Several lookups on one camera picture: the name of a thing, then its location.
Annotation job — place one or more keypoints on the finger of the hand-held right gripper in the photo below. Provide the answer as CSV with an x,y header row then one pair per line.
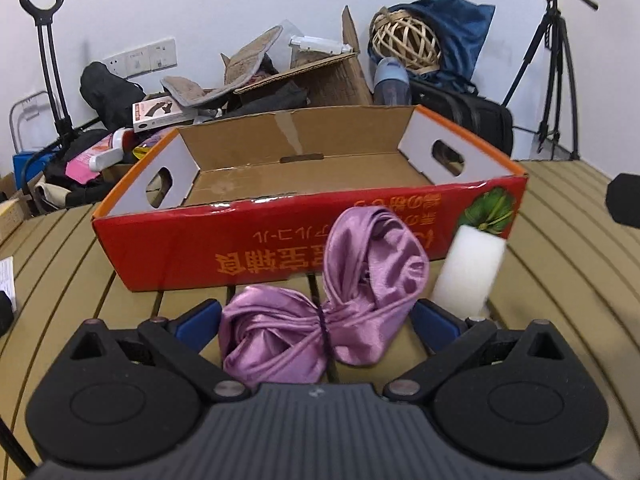
x,y
625,200

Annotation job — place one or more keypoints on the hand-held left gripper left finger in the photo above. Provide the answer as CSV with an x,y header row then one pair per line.
x,y
200,325

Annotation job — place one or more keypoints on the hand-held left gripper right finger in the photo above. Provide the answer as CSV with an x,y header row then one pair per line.
x,y
435,327

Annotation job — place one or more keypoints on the white foam block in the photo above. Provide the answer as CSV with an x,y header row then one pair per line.
x,y
470,265

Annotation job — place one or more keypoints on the red cardboard box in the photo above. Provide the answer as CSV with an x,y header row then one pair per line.
x,y
200,245

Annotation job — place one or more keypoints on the pink satin cloth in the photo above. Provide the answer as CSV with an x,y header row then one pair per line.
x,y
360,270

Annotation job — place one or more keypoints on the black tripod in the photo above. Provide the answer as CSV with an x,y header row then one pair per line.
x,y
557,75

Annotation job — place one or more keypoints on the black suitcase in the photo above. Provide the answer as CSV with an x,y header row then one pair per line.
x,y
475,115

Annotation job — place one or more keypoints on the yellow snack packet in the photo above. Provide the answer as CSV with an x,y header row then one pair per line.
x,y
142,151

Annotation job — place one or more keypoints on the beige cloth bag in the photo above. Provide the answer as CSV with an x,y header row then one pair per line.
x,y
55,196

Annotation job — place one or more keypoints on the black cloth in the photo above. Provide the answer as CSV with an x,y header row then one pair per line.
x,y
6,312

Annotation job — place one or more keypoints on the white bottle with red cap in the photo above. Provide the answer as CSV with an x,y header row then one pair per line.
x,y
112,150

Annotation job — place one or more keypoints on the pink bag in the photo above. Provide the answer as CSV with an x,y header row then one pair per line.
x,y
85,165

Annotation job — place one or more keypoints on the white paper slip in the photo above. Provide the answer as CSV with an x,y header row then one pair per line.
x,y
6,275

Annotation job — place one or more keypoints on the white box with black picture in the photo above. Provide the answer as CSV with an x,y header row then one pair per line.
x,y
157,112

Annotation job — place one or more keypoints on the yellow-green small box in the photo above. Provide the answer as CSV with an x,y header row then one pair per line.
x,y
10,217

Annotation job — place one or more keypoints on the blue velvet bag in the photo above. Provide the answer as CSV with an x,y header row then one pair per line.
x,y
465,35

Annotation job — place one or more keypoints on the blue box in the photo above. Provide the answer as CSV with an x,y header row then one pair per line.
x,y
27,170

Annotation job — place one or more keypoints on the blue water bottle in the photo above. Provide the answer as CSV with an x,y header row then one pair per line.
x,y
392,82

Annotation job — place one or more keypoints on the black rolled bag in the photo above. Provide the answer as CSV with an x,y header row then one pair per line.
x,y
110,92

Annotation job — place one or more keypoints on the brown cardboard box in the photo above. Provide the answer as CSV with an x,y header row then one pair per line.
x,y
335,85

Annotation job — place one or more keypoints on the beige felt insoles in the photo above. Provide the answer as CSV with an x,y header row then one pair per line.
x,y
245,62

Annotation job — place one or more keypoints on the rattan ball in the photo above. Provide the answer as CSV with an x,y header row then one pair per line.
x,y
405,42

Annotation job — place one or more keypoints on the clear plastic box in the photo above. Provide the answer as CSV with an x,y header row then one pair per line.
x,y
320,47

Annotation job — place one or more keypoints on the black hand cart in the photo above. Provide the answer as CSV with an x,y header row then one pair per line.
x,y
47,60

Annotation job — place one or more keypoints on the white wall socket plate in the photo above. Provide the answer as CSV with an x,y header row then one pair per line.
x,y
145,57

